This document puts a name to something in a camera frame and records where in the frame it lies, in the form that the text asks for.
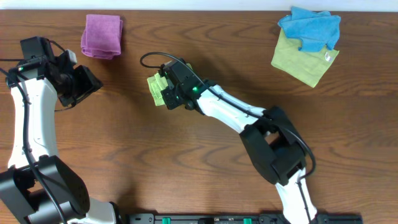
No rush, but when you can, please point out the light green cloth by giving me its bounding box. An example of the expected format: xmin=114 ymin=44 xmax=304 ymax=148
xmin=147 ymin=61 xmax=192 ymax=110

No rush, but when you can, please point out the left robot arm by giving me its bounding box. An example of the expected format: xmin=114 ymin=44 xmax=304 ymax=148
xmin=1 ymin=50 xmax=125 ymax=223

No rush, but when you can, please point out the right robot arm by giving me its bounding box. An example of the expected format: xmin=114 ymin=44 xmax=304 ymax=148
xmin=159 ymin=59 xmax=317 ymax=223

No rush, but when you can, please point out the folded pink cloth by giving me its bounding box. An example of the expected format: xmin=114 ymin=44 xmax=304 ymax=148
xmin=81 ymin=14 xmax=123 ymax=60

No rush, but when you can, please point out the olive green cloth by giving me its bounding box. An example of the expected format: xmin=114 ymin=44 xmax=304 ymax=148
xmin=271 ymin=29 xmax=339 ymax=88

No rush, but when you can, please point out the crumpled blue cloth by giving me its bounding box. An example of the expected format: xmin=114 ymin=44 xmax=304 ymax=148
xmin=278 ymin=7 xmax=341 ymax=52

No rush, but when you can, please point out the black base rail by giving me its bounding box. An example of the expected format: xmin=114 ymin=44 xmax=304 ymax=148
xmin=126 ymin=213 xmax=363 ymax=224

